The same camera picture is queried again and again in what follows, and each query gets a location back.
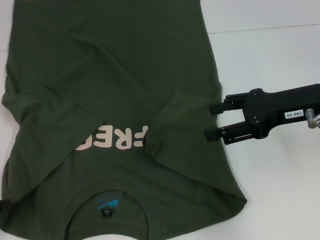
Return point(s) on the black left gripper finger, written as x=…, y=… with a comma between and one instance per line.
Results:
x=4, y=207

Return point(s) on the right gripper camera-side finger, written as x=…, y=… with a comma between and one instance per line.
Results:
x=215, y=108

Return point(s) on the right gripper label-side finger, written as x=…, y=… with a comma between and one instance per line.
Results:
x=235, y=133

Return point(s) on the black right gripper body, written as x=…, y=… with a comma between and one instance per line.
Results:
x=275, y=107

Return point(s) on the dark green FREE t-shirt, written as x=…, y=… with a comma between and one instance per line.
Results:
x=112, y=75

